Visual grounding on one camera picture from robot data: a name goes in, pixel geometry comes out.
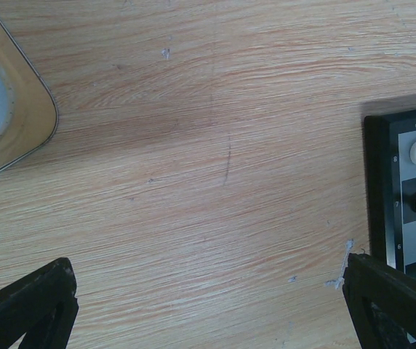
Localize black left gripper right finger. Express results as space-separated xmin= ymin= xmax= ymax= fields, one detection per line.
xmin=343 ymin=253 xmax=416 ymax=348

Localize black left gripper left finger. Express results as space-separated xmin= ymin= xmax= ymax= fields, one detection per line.
xmin=0 ymin=257 xmax=79 ymax=348

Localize black and white chessboard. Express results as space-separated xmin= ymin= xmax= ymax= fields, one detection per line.
xmin=364 ymin=110 xmax=416 ymax=280

